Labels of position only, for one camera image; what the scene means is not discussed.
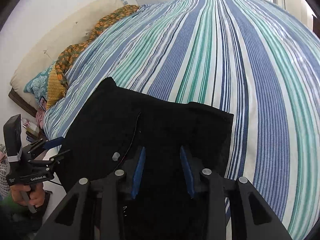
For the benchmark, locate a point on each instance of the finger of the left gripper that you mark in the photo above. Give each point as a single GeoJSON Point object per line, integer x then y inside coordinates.
{"type": "Point", "coordinates": [41, 145]}
{"type": "Point", "coordinates": [57, 158]}

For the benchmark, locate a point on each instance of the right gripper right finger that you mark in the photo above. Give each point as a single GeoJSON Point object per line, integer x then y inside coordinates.
{"type": "Point", "coordinates": [215, 201]}

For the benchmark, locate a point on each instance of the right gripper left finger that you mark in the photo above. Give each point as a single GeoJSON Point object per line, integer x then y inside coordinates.
{"type": "Point", "coordinates": [99, 209]}

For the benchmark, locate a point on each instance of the black pants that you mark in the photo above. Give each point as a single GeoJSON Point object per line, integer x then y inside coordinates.
{"type": "Point", "coordinates": [115, 121]}

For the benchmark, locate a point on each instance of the green sleeve forearm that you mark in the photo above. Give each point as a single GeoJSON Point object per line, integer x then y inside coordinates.
{"type": "Point", "coordinates": [10, 208]}

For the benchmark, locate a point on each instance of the person's left hand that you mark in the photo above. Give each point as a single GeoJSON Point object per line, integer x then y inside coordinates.
{"type": "Point", "coordinates": [36, 195]}

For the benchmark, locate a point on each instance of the orange floral blanket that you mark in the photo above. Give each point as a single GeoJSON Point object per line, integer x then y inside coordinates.
{"type": "Point", "coordinates": [57, 80]}

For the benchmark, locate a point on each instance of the teal patterned pillow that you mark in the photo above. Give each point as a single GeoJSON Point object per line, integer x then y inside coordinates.
{"type": "Point", "coordinates": [38, 86]}

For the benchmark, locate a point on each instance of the beige headboard cushion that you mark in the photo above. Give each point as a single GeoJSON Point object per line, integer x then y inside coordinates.
{"type": "Point", "coordinates": [74, 29]}

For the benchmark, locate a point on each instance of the striped blue green bedsheet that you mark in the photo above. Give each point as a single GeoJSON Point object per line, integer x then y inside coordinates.
{"type": "Point", "coordinates": [246, 57]}

